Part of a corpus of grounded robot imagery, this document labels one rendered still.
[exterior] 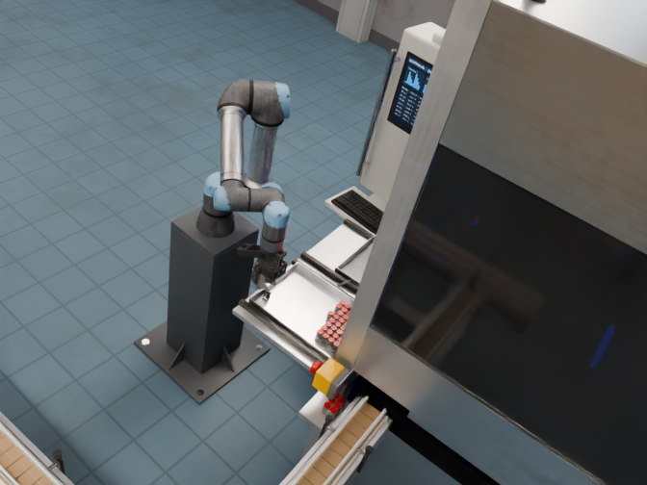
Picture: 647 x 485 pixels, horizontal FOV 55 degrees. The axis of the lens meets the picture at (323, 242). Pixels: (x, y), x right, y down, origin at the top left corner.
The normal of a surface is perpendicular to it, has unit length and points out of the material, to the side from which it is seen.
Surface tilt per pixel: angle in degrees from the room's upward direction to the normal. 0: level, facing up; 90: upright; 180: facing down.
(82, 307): 0
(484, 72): 90
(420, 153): 90
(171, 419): 0
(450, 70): 90
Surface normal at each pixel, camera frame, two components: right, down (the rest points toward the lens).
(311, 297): 0.19, -0.73
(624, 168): -0.59, 0.45
